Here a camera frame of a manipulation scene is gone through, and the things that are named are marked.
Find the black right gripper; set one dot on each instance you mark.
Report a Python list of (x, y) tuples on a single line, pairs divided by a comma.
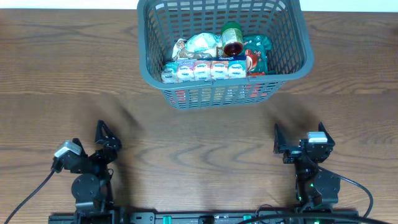
[(298, 149)]

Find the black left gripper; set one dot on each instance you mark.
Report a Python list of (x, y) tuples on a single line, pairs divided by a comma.
[(94, 154)]

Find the orange spaghetti pasta packet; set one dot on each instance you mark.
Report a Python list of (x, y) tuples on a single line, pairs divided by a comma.
[(225, 95)]

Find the green Nescafe coffee bag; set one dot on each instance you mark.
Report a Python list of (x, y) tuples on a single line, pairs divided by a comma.
[(256, 48)]

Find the Kleenex tissue multipack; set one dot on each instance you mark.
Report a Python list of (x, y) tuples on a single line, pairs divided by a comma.
[(189, 70)]

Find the green lid spice jar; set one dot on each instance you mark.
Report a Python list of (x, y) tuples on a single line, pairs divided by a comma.
[(232, 39)]

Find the beige cookie snack bag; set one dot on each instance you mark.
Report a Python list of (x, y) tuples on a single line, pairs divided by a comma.
[(180, 52)]

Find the teal small packet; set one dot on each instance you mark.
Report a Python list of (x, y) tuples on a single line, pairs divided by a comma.
[(202, 42)]

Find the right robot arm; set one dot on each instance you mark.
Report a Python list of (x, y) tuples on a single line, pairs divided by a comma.
[(315, 189)]

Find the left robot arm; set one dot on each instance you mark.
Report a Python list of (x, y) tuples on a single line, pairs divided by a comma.
[(92, 188)]

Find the grey plastic shopping basket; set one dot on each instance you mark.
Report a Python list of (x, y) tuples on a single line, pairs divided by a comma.
[(162, 23)]

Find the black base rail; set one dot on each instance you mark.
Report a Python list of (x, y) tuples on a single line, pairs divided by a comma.
[(161, 218)]

